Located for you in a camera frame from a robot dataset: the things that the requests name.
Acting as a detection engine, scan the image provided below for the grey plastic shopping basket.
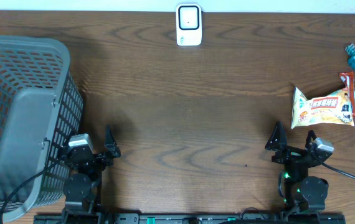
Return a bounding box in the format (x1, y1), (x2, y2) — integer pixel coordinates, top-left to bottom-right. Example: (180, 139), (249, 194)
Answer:
(0, 35), (83, 222)

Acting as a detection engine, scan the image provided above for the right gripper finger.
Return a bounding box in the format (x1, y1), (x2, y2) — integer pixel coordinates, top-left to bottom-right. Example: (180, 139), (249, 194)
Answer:
(265, 121), (287, 151)
(305, 130), (317, 149)

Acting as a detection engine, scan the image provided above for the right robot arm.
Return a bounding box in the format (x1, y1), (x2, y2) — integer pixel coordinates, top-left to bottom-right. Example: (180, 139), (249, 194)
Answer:
(265, 122), (334, 213)

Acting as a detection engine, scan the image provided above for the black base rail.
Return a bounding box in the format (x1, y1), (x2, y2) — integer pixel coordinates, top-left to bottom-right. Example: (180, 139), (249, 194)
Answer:
(33, 212), (346, 224)

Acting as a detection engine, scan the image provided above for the yellow snack bag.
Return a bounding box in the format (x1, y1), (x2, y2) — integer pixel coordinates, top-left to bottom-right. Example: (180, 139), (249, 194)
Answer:
(291, 87), (354, 129)

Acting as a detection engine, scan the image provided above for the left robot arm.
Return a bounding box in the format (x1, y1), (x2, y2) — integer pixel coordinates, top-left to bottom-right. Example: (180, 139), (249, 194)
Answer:
(58, 126), (121, 223)

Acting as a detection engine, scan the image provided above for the red snack bar wrapper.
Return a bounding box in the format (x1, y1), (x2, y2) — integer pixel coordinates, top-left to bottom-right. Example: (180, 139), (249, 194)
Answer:
(339, 72), (355, 118)

